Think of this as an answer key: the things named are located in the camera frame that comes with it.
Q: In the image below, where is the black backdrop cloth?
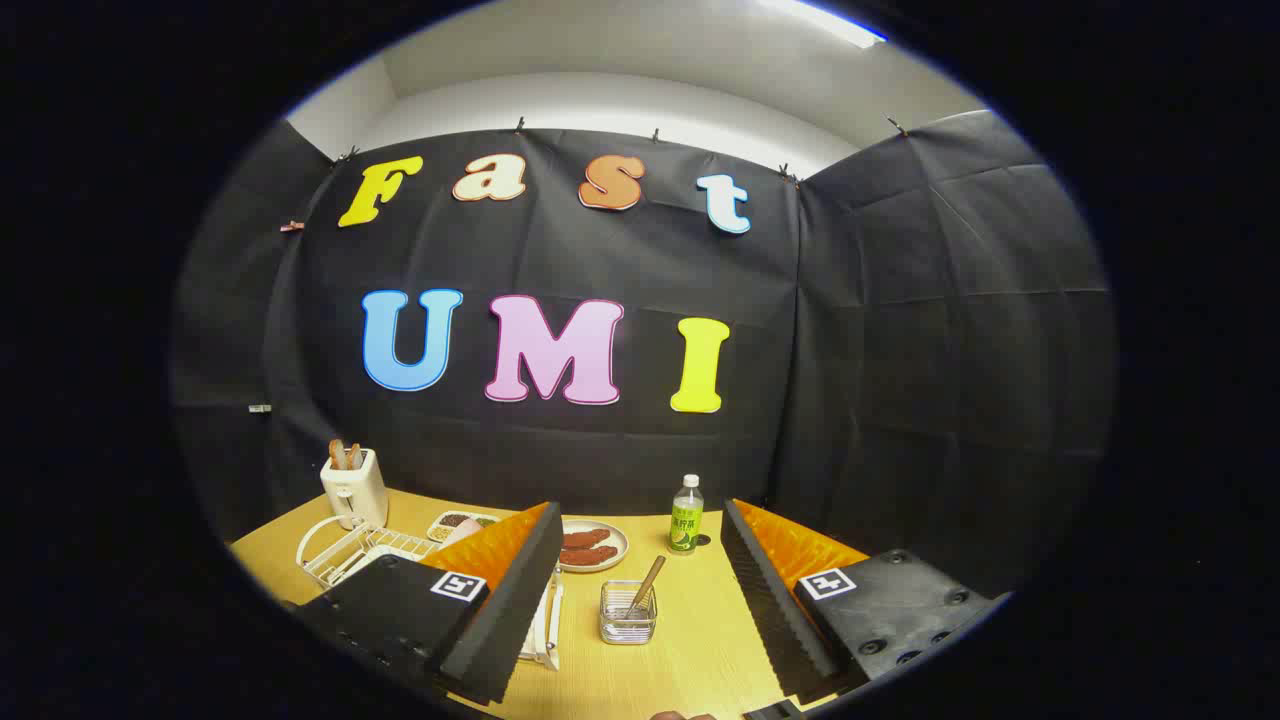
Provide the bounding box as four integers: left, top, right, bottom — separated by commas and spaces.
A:
170, 110, 1116, 601

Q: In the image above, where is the wooden handle spoon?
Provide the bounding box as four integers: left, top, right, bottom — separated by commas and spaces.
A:
625, 556, 666, 617

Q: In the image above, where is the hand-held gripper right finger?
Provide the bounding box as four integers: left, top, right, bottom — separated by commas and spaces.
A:
720, 498, 1013, 706

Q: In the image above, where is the white round sausage plate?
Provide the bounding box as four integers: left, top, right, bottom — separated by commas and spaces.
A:
555, 519, 630, 574

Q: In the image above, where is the metal wire basket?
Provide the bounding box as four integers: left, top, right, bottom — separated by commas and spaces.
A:
600, 580, 658, 646

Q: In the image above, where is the green label drink bottle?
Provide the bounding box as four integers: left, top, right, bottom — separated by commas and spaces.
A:
668, 474, 705, 555

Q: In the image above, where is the white divided condiment dish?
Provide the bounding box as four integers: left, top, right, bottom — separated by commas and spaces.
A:
427, 511, 501, 543

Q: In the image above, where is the white wire dish rack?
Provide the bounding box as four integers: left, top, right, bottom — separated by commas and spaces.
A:
296, 515, 563, 671

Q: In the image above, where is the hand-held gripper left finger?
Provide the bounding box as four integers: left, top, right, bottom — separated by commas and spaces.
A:
285, 502, 564, 706

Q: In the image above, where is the white toaster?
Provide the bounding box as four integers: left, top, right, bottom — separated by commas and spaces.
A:
320, 448, 389, 531

